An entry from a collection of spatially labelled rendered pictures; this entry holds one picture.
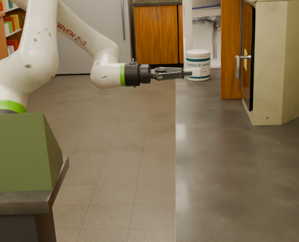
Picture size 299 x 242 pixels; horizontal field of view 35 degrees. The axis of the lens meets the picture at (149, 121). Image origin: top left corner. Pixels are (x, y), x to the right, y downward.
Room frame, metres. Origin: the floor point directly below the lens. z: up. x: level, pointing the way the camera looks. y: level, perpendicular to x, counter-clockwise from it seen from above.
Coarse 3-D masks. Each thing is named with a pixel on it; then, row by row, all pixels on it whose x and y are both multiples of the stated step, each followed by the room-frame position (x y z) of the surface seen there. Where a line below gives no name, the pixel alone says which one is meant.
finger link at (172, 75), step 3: (171, 72) 1.77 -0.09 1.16; (174, 72) 1.77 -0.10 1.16; (177, 72) 1.76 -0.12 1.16; (180, 72) 1.76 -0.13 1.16; (159, 75) 1.74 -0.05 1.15; (162, 75) 1.75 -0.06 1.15; (165, 75) 1.75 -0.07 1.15; (168, 75) 1.75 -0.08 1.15; (171, 75) 1.76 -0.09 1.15; (174, 75) 1.76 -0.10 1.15; (177, 75) 1.76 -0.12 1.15; (162, 78) 1.75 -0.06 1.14; (165, 78) 1.75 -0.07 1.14; (168, 78) 1.75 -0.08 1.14; (171, 78) 1.76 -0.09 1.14; (174, 78) 1.76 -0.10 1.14; (177, 78) 1.76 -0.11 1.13
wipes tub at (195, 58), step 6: (186, 54) 2.50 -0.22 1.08; (192, 54) 2.46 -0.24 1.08; (198, 54) 2.45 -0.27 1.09; (204, 54) 2.45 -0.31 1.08; (186, 60) 2.50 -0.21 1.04; (192, 60) 2.46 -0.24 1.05; (198, 60) 2.45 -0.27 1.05; (204, 60) 2.45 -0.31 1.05; (186, 66) 2.51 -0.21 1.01; (192, 66) 2.46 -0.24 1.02; (198, 66) 2.45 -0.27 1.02; (204, 66) 2.45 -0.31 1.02; (204, 72) 2.45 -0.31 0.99; (192, 78) 2.46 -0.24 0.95; (198, 78) 2.45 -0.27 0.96; (204, 78) 2.45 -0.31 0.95
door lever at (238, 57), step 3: (249, 54) 1.78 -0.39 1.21; (237, 57) 1.78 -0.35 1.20; (240, 57) 1.78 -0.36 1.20; (243, 57) 1.78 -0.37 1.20; (246, 57) 1.78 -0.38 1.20; (249, 57) 1.77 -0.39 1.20; (237, 60) 1.78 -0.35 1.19; (237, 63) 1.78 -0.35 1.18; (237, 66) 1.78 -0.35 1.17; (237, 69) 1.78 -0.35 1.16; (237, 72) 1.78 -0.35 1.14; (237, 75) 1.78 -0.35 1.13; (237, 78) 1.78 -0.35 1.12
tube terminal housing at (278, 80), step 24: (264, 0) 1.73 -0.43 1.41; (288, 0) 1.73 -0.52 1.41; (264, 24) 1.73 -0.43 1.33; (288, 24) 1.73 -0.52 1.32; (264, 48) 1.73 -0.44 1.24; (288, 48) 1.74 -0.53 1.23; (264, 72) 1.73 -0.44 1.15; (288, 72) 1.74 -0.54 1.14; (264, 96) 1.73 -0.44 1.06; (288, 96) 1.75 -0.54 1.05; (264, 120) 1.73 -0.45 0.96; (288, 120) 1.75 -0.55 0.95
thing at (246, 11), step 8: (248, 8) 1.84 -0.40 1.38; (248, 16) 1.83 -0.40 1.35; (248, 24) 1.83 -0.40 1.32; (248, 32) 1.82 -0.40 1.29; (248, 40) 1.82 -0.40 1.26; (248, 48) 1.81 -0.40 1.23; (248, 64) 1.80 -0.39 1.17; (248, 72) 1.79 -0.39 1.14; (240, 80) 2.02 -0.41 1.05; (248, 80) 1.79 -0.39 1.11; (240, 88) 2.02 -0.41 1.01; (248, 88) 1.78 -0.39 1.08; (248, 96) 1.78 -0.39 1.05; (248, 104) 1.77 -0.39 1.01
